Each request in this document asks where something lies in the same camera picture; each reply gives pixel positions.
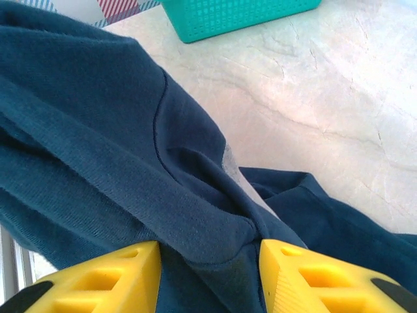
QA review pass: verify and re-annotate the navy blue t-shirt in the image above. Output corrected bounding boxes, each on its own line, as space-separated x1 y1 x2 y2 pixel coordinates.
0 1 417 313

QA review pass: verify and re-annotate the teal plastic basket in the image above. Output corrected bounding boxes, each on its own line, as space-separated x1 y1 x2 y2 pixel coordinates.
159 0 323 44

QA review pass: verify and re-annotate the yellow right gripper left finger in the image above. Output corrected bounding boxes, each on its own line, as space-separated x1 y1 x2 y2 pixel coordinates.
0 241 163 313

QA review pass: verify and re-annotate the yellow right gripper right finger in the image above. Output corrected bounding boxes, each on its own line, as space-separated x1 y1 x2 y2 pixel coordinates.
259 239 417 313

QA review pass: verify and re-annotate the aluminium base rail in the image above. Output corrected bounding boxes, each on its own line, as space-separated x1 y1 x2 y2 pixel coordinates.
0 224 58 294

